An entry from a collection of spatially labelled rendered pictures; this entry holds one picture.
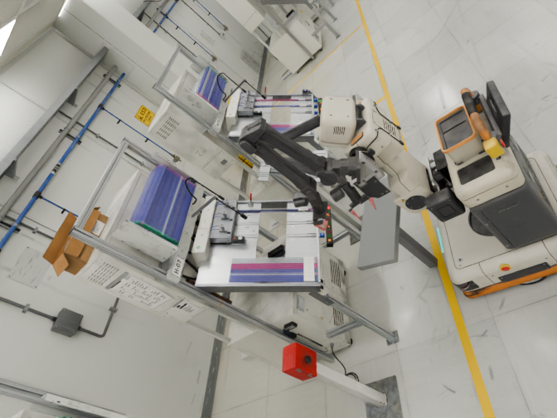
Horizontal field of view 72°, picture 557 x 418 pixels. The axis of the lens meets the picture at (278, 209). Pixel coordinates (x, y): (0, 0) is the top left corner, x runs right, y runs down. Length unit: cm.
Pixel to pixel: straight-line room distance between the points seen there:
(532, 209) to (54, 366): 314
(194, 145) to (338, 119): 192
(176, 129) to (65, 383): 206
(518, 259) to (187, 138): 250
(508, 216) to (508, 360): 75
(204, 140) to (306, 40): 370
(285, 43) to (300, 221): 455
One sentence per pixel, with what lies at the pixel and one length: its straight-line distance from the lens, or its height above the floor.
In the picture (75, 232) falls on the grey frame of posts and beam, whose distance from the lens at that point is 207.
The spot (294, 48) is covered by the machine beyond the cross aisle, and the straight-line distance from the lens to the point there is 671.
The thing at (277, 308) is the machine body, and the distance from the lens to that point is 255.
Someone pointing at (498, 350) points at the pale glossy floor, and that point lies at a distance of 237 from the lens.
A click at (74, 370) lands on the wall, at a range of 343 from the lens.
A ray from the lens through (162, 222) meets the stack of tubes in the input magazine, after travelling 225.
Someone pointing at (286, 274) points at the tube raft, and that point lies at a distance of 222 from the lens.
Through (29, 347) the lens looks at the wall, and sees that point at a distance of 338.
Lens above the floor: 208
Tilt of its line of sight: 28 degrees down
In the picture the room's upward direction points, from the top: 55 degrees counter-clockwise
